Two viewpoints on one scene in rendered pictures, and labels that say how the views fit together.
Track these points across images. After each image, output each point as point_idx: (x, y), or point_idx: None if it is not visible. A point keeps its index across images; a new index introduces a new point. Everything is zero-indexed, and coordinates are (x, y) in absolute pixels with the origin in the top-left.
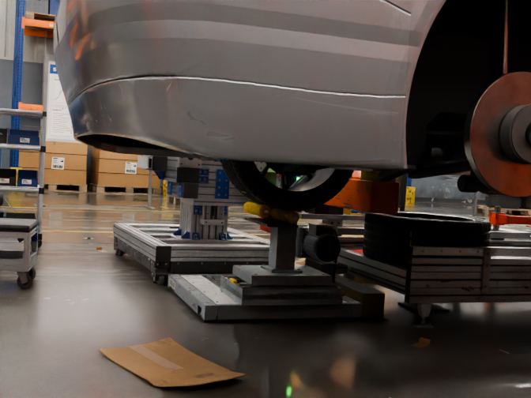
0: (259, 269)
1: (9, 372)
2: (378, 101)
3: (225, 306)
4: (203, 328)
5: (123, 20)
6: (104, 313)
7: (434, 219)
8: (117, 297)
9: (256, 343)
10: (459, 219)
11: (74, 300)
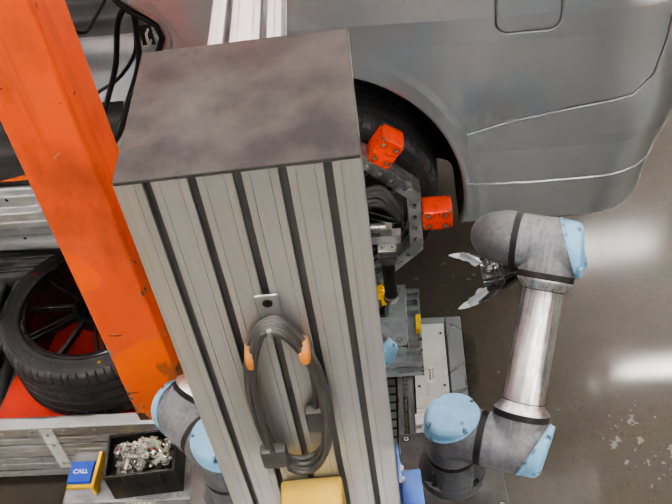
0: (381, 317)
1: (639, 209)
2: None
3: (434, 317)
4: (465, 310)
5: None
6: (580, 366)
7: (61, 323)
8: (568, 457)
9: (423, 263)
10: (26, 315)
11: (630, 436)
